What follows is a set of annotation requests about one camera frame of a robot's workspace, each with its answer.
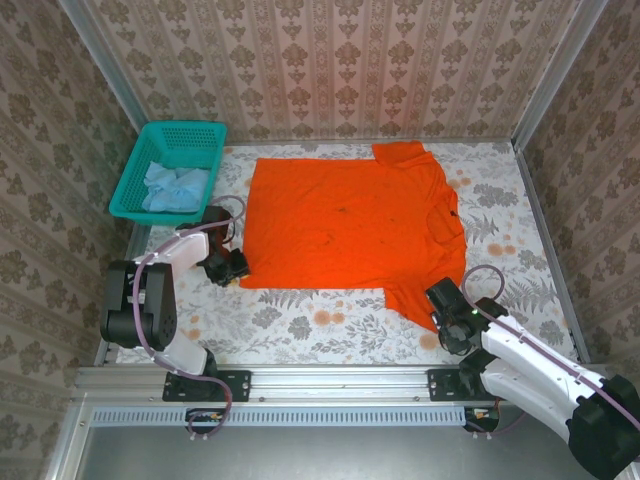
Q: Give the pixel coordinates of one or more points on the orange t-shirt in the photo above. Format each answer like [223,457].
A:
[340,225]

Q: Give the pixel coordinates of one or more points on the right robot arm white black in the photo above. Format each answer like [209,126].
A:
[525,365]

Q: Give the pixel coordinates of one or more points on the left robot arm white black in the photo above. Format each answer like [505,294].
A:
[155,310]

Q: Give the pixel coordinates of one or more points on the floral patterned table cover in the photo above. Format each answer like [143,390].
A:
[300,330]

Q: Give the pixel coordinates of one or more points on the light blue t-shirt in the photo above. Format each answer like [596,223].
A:
[175,192]

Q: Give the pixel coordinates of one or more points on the small black connector board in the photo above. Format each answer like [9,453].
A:
[202,419]
[482,422]

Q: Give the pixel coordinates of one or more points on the teal plastic basket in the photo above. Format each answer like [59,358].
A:
[125,195]

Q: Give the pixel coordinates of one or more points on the grey metal sheet panel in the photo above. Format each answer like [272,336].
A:
[325,455]

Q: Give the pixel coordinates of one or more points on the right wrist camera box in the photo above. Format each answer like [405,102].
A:
[445,295]

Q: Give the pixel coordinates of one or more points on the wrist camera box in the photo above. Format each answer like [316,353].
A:
[217,217]
[445,295]

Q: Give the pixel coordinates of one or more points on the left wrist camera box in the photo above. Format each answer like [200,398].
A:
[217,217]

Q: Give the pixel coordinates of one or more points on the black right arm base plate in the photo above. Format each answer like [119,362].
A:
[440,387]

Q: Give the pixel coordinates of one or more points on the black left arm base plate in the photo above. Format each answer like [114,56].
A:
[240,385]

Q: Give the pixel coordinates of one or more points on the aluminium mounting rail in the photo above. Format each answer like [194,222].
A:
[340,382]

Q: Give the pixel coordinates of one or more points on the aluminium frame post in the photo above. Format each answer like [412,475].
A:
[560,70]
[100,65]

